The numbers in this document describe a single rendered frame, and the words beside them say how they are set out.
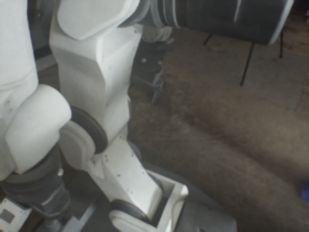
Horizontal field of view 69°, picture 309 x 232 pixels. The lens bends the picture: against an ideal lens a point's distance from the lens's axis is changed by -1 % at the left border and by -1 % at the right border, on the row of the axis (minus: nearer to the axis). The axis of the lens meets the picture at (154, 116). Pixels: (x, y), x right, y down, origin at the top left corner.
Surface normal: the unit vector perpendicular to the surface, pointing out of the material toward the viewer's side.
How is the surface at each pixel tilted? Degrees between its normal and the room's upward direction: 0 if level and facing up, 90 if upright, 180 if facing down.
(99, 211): 0
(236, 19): 109
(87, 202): 0
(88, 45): 90
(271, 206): 0
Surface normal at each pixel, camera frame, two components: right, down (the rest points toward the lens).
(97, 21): -0.41, 0.60
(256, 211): 0.04, -0.74
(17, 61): 0.86, 0.47
